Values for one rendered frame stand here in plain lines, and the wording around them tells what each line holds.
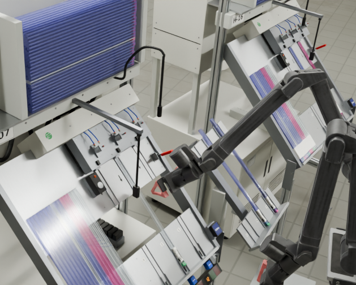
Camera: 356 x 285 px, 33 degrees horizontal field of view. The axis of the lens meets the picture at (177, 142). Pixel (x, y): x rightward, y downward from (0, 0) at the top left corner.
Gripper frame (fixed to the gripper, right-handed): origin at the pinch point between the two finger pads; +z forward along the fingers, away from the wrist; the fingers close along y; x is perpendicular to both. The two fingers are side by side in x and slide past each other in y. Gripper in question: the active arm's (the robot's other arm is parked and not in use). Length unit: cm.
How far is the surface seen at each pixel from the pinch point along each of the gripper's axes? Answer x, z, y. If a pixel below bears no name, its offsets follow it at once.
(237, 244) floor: 65, 81, -106
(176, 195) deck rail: 8.8, 16.9, -20.3
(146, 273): 25.2, 14.1, 14.4
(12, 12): -74, -5, 25
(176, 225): 18.2, 13.8, -9.6
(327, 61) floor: 9, 124, -391
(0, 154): -38, 30, 32
